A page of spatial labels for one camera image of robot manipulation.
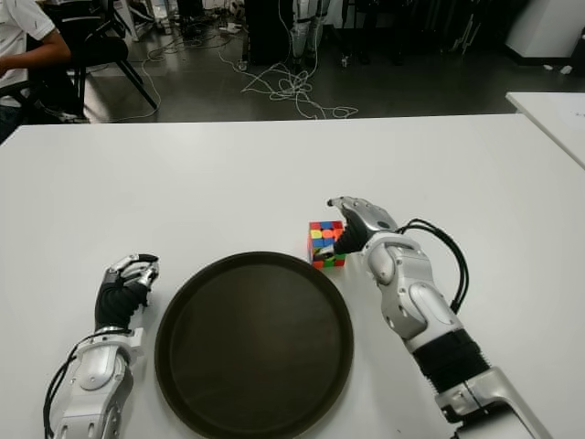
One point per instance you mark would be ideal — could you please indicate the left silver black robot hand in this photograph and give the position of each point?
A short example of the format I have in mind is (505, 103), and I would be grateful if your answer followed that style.
(116, 302)

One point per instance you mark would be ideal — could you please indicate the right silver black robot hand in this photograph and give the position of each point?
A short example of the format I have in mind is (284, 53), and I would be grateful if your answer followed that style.
(370, 219)

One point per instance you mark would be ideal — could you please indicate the multicoloured Rubik's cube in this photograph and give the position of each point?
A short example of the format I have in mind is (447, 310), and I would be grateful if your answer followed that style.
(322, 233)

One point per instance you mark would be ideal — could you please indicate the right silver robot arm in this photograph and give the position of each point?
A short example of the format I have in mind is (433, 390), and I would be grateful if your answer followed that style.
(425, 306)

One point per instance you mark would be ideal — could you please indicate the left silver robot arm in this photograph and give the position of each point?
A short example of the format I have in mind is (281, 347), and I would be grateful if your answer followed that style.
(93, 370)

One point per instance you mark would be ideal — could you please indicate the dark brown round plate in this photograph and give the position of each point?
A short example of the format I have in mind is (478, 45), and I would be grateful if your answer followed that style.
(253, 347)

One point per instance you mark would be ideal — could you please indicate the black equipment racks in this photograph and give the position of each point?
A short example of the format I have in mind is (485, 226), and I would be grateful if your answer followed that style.
(409, 27)

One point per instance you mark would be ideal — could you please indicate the silver humanoid robot legs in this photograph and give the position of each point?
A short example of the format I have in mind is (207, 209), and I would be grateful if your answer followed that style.
(299, 36)

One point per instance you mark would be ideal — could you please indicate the folded metal stands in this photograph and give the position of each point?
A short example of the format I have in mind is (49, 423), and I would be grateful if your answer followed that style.
(466, 34)

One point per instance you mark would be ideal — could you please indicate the white neighbouring table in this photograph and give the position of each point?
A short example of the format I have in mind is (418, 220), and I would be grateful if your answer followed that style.
(553, 119)

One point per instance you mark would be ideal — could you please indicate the black office chair armrest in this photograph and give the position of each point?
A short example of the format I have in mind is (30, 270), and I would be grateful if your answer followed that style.
(43, 106)

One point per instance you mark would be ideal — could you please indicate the black cabinet on casters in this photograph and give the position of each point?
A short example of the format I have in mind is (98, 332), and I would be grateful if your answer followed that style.
(267, 32)

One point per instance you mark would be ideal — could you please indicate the white power strip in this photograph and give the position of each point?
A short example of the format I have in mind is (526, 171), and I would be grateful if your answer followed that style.
(230, 27)

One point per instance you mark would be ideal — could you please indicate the small white floor object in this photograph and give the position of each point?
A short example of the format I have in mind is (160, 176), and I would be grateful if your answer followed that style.
(566, 69)

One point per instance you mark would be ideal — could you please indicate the black four-legged chair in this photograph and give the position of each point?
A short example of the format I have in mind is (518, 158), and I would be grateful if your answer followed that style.
(98, 48)

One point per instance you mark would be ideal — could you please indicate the white pillar with black base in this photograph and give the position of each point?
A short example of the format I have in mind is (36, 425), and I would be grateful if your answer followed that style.
(546, 27)

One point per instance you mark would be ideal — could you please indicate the person in white shirt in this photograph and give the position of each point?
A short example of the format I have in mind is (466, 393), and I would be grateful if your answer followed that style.
(18, 27)

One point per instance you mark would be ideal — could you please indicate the white desk frame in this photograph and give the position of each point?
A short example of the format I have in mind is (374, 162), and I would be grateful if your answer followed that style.
(139, 23)

